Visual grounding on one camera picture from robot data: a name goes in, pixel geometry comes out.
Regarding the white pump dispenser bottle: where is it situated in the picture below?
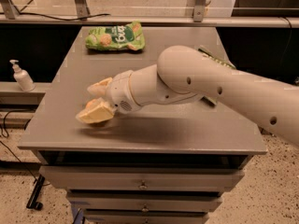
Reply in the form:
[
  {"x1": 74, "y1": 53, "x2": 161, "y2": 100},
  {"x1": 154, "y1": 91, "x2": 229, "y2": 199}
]
[{"x1": 9, "y1": 60, "x2": 36, "y2": 91}]

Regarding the black metal floor foot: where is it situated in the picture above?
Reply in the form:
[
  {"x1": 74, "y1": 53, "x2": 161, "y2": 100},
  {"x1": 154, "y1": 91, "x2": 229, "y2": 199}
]
[{"x1": 26, "y1": 175, "x2": 45, "y2": 211}]

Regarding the black cable on ledge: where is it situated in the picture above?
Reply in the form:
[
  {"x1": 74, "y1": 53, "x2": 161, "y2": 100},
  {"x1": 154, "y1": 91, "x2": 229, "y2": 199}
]
[{"x1": 0, "y1": 11, "x2": 111, "y2": 21}]

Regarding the orange fruit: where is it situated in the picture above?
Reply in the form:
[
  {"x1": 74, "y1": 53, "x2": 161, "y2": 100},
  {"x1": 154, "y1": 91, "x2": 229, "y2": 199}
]
[{"x1": 86, "y1": 99, "x2": 101, "y2": 109}]

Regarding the grey drawer cabinet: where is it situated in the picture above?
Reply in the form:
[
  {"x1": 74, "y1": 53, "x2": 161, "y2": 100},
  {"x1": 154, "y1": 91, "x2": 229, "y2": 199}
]
[{"x1": 17, "y1": 25, "x2": 268, "y2": 224}]

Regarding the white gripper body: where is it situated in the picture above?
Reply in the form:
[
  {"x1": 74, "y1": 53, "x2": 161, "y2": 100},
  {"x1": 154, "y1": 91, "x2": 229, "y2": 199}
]
[{"x1": 106, "y1": 70, "x2": 141, "y2": 114}]

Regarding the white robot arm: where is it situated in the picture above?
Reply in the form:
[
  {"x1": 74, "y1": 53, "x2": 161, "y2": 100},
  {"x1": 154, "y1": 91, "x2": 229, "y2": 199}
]
[{"x1": 76, "y1": 46, "x2": 299, "y2": 145}]

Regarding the top grey drawer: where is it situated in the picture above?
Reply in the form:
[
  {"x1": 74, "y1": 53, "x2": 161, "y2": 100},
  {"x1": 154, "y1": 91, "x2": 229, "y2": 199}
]
[{"x1": 40, "y1": 166, "x2": 244, "y2": 192}]

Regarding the green rice chip bag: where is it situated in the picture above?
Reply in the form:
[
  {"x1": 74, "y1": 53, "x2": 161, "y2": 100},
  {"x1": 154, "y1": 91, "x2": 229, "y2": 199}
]
[{"x1": 85, "y1": 21, "x2": 145, "y2": 51}]

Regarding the bottom grey drawer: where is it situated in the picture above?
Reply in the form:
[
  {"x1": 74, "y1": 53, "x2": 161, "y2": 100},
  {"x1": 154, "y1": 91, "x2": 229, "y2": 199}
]
[{"x1": 84, "y1": 210, "x2": 209, "y2": 224}]

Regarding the black cable on floor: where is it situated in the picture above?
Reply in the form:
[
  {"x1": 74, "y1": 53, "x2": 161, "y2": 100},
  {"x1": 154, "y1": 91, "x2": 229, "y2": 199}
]
[{"x1": 0, "y1": 109, "x2": 38, "y2": 182}]

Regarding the grey drawer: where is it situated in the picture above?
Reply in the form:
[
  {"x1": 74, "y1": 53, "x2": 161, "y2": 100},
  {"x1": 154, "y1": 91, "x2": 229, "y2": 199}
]
[
  {"x1": 84, "y1": 210, "x2": 209, "y2": 224},
  {"x1": 67, "y1": 192, "x2": 222, "y2": 212},
  {"x1": 40, "y1": 166, "x2": 244, "y2": 192}
]

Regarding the green potato chip bag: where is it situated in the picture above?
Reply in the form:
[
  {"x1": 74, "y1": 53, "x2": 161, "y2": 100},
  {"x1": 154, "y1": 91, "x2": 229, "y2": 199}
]
[{"x1": 198, "y1": 46, "x2": 235, "y2": 106}]

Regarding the grey metal railing frame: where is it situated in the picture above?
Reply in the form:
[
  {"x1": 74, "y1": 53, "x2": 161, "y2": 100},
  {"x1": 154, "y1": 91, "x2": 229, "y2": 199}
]
[{"x1": 0, "y1": 0, "x2": 299, "y2": 28}]

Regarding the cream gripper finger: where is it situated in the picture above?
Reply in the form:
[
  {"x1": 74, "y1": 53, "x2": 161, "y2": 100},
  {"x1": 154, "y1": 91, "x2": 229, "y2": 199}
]
[
  {"x1": 87, "y1": 77, "x2": 112, "y2": 97},
  {"x1": 76, "y1": 98, "x2": 115, "y2": 124}
]

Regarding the middle grey drawer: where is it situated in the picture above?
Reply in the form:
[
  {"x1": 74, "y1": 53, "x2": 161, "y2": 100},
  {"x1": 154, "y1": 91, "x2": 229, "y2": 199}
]
[{"x1": 67, "y1": 192, "x2": 222, "y2": 212}]

